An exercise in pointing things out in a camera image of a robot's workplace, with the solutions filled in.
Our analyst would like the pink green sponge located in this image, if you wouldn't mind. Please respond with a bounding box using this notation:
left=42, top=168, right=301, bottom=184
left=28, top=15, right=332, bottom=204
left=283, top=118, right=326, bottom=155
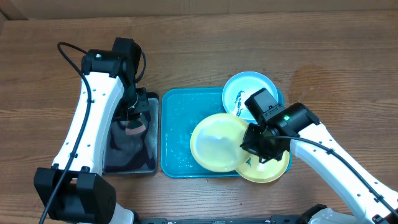
left=125, top=113, right=147, bottom=136

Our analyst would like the yellow plate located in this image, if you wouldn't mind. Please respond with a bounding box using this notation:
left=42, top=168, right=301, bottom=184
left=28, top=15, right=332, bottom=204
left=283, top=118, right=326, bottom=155
left=190, top=113, right=250, bottom=172
left=236, top=151, right=292, bottom=184

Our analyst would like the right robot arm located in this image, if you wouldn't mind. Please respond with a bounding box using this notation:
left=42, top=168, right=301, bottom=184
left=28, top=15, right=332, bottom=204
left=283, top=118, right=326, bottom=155
left=241, top=88, right=397, bottom=223

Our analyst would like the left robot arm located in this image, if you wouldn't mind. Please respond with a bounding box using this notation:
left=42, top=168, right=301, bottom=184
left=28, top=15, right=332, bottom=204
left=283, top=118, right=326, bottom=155
left=34, top=37, right=149, bottom=223

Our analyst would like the teal plastic tray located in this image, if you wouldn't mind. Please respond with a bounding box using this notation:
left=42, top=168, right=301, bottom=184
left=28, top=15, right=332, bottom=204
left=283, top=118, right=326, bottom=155
left=161, top=87, right=240, bottom=178

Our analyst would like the black water tray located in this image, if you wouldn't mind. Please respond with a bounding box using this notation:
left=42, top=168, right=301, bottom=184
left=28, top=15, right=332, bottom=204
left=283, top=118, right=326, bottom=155
left=103, top=92, right=159, bottom=175

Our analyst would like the light blue plate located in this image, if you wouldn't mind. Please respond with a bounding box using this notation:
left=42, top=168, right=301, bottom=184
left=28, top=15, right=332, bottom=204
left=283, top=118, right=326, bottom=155
left=222, top=71, right=279, bottom=123

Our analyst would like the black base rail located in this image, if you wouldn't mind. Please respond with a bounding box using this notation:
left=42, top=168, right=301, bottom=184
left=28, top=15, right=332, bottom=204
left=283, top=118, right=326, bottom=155
left=133, top=215, right=309, bottom=224

